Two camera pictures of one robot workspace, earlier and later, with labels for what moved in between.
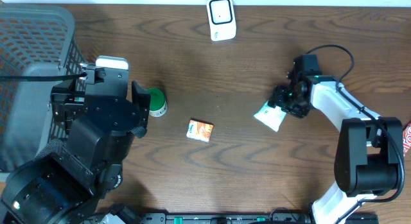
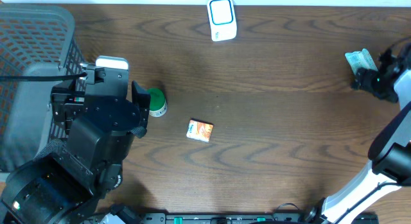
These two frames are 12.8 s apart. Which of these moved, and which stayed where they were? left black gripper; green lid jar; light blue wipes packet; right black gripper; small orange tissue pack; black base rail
Moved: right black gripper; light blue wipes packet
Stayed: small orange tissue pack; left black gripper; green lid jar; black base rail
